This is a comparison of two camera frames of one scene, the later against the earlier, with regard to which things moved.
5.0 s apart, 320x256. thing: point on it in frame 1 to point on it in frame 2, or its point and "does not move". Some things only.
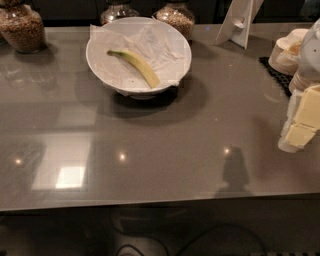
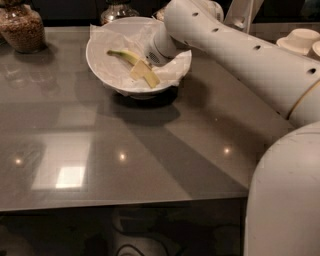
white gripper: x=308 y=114 to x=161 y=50
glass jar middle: x=116 y=9 does not move
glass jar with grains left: x=22 y=26 does not move
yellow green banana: x=154 y=80 does not move
